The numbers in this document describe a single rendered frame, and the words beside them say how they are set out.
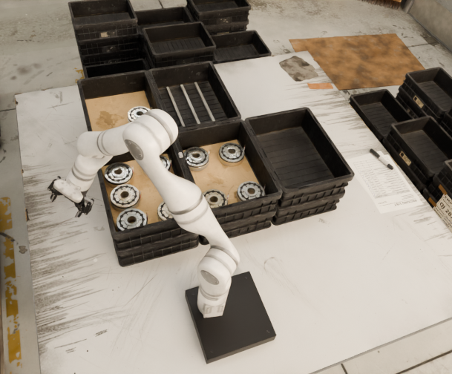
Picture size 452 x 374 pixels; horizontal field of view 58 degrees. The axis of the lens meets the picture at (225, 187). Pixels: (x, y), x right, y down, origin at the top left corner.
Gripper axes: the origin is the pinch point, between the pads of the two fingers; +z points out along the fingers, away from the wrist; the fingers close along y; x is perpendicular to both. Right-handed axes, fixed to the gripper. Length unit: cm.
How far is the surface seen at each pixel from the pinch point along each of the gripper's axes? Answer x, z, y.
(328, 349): 3, -18, -97
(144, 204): -16.9, -4.4, -20.4
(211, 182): -35, -16, -36
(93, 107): -55, 4, 22
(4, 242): -38, 105, 29
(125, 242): 2.0, -4.8, -22.6
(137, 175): -27.9, -3.7, -11.9
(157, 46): -160, 18, 32
